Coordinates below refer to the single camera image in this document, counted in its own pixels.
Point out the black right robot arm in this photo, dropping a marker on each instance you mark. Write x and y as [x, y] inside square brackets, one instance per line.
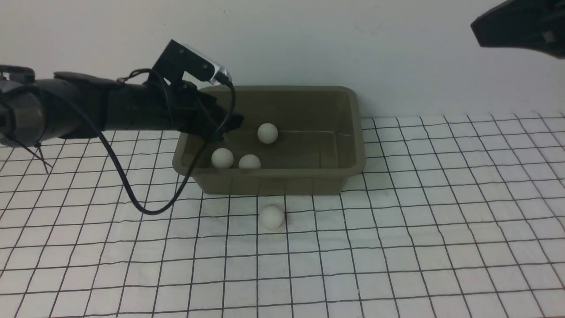
[536, 25]

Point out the olive green plastic bin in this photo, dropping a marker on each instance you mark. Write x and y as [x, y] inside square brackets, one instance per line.
[320, 144]

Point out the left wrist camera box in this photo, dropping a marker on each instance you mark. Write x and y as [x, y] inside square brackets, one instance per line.
[176, 60]

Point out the white ping-pong ball with logo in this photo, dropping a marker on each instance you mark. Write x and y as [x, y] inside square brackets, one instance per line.
[249, 161]

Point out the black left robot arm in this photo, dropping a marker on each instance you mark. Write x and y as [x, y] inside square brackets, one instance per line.
[79, 106]

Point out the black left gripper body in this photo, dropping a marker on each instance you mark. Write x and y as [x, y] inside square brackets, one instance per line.
[183, 108]

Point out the white grid-pattern tablecloth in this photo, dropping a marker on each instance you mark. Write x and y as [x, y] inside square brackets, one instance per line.
[453, 217]

